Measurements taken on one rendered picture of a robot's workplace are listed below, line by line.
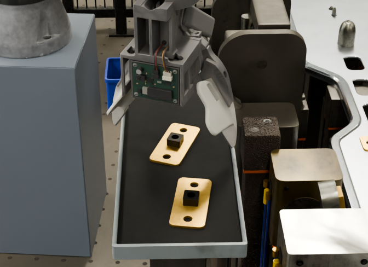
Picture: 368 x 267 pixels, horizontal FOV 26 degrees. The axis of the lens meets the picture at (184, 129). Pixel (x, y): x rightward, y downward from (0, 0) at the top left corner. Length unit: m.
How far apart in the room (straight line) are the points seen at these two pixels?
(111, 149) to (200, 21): 0.90
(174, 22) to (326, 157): 0.36
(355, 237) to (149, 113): 0.30
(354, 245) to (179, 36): 0.30
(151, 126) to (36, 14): 0.37
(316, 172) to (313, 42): 0.54
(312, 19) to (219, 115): 0.79
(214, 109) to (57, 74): 0.44
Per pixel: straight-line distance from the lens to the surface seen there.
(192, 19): 0.88
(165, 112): 1.03
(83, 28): 1.39
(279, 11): 1.24
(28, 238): 1.50
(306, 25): 1.63
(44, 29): 1.31
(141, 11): 0.81
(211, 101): 0.89
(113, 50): 2.17
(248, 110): 1.19
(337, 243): 0.92
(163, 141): 0.97
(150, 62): 0.84
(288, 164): 1.08
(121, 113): 0.96
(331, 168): 1.08
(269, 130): 1.11
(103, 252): 1.51
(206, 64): 0.88
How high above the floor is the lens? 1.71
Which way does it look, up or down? 34 degrees down
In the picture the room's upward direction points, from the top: straight up
